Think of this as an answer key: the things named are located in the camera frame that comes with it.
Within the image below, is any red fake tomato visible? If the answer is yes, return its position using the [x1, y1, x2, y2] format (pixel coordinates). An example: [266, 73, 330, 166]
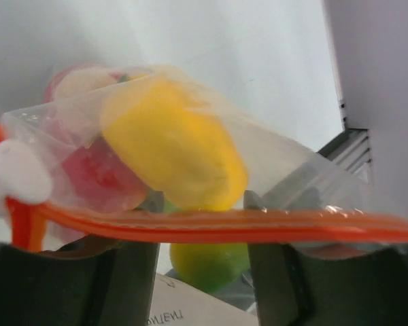
[61, 137, 148, 213]

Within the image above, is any red fake apple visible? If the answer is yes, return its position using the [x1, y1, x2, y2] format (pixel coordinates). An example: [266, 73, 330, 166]
[44, 64, 122, 103]

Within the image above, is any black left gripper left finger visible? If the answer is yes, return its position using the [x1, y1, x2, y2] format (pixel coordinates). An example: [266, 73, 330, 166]
[0, 192, 166, 326]

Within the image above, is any yellow green fake fruit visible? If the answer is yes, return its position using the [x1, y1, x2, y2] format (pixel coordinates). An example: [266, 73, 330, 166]
[163, 200, 251, 295]

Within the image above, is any yellow fake mango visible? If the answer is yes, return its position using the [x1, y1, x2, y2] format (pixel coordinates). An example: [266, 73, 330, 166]
[100, 75, 248, 211]

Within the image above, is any clear zip top bag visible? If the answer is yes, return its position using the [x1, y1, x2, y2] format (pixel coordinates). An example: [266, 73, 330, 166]
[0, 63, 408, 326]

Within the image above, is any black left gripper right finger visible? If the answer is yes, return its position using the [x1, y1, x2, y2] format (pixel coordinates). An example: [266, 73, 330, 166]
[243, 189, 408, 326]

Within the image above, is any aluminium side rail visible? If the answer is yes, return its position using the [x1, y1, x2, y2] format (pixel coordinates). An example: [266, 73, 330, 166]
[318, 100, 373, 185]

